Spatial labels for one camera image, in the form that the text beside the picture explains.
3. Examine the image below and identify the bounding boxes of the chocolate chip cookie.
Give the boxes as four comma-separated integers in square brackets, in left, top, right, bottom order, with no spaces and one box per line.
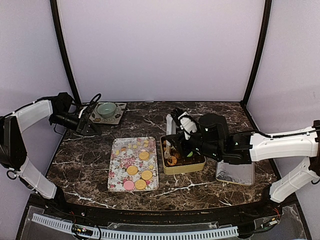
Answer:
[167,156,178,166]

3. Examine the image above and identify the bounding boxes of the right black frame post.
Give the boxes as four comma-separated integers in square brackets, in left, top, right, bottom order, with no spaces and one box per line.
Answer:
[240,0,272,109]

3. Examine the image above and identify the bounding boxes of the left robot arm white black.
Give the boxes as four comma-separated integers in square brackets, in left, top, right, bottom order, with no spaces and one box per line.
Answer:
[0,92,102,218]

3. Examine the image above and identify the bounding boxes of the floral square coaster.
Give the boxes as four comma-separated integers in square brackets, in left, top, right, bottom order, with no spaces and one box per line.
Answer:
[89,102,127,125]

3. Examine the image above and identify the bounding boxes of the gold cookie tin box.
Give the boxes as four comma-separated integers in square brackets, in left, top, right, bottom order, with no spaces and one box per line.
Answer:
[160,136,206,175]

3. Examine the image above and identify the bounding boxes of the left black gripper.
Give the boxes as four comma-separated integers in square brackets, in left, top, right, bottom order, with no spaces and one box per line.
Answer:
[51,110,102,136]

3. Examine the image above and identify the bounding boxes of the round waffle cookie bottom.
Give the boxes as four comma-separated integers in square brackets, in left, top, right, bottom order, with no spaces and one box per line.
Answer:
[134,179,147,191]

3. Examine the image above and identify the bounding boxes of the left black frame post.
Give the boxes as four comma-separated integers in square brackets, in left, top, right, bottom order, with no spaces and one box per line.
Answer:
[49,0,82,104]

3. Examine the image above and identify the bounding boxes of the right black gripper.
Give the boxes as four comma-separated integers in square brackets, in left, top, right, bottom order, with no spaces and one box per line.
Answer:
[166,124,222,159]

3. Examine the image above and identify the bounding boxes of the round waffle cookie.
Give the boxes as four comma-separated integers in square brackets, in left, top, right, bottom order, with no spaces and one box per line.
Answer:
[141,170,153,181]
[134,179,147,191]

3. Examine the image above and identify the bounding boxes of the metal serving tongs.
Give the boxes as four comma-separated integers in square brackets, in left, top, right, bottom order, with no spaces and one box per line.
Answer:
[164,113,179,160]

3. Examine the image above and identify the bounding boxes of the green ceramic bowl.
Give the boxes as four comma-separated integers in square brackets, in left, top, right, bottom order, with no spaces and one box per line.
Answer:
[96,102,117,119]

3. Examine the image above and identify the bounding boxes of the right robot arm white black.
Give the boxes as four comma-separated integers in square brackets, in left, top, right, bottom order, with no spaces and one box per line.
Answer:
[167,108,320,217]

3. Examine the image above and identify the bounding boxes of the floral rectangular tray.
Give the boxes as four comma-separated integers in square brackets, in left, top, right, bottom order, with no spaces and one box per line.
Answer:
[107,137,159,192]

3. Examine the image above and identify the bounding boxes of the pink macaron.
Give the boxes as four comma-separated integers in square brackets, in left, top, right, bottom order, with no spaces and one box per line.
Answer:
[123,180,135,191]

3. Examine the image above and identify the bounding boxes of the round waffle cookie right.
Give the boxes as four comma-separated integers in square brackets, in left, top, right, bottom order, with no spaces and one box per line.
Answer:
[141,170,153,181]

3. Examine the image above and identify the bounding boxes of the silver tin lid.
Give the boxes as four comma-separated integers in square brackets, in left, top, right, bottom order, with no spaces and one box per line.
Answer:
[215,161,255,186]

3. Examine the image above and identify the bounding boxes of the white cable duct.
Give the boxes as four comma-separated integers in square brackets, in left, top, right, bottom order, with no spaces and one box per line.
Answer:
[31,213,239,240]

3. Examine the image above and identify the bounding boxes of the black frame post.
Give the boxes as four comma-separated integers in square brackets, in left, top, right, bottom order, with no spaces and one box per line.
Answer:
[49,0,82,104]
[240,0,272,109]

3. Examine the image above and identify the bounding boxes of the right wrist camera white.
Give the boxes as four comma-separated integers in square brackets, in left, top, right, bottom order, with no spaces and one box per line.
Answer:
[171,108,198,140]

